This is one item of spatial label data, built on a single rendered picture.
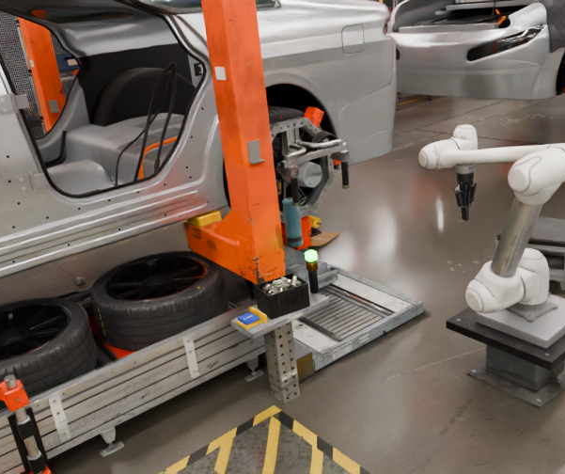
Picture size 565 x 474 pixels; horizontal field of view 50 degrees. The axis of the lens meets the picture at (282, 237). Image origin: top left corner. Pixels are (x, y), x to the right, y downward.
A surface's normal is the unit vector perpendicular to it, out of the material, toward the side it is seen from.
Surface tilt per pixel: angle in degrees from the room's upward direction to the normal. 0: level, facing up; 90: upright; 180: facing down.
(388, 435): 0
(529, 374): 90
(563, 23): 81
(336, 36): 90
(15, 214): 92
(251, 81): 90
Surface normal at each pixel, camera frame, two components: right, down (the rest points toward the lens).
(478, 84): -0.54, 0.64
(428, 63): -0.80, 0.27
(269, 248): 0.60, 0.23
